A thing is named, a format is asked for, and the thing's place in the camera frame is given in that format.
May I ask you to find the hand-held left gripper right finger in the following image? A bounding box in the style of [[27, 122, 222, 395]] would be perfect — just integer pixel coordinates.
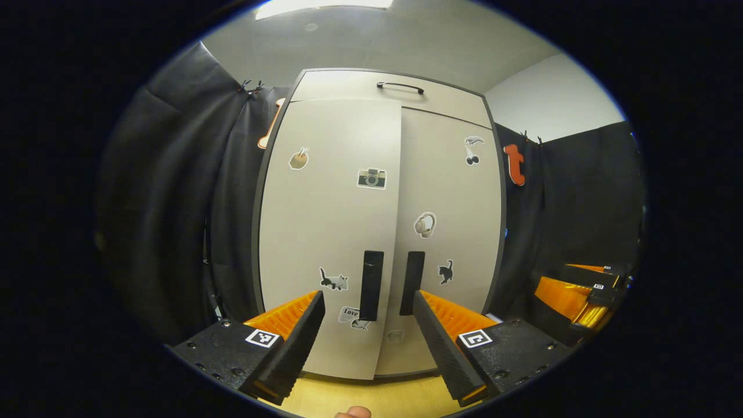
[[412, 290, 574, 408]]

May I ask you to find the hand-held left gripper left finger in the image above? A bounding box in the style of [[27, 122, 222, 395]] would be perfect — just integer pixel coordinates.
[[167, 290, 327, 406]]

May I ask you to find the grey and white cabinet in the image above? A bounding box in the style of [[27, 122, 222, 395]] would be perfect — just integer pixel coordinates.
[[250, 67, 508, 382]]

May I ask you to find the black backdrop cloth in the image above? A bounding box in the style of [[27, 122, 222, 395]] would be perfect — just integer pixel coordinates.
[[95, 43, 292, 344], [488, 120, 647, 333]]

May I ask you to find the white drawer front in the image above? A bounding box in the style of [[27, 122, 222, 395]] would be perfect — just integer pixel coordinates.
[[290, 69, 493, 130]]

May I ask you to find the black door handle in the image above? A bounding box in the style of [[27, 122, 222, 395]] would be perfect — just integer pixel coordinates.
[[399, 251, 426, 316], [359, 250, 385, 322]]

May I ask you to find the metal drawer handle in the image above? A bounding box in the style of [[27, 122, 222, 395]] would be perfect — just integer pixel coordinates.
[[376, 81, 425, 95]]

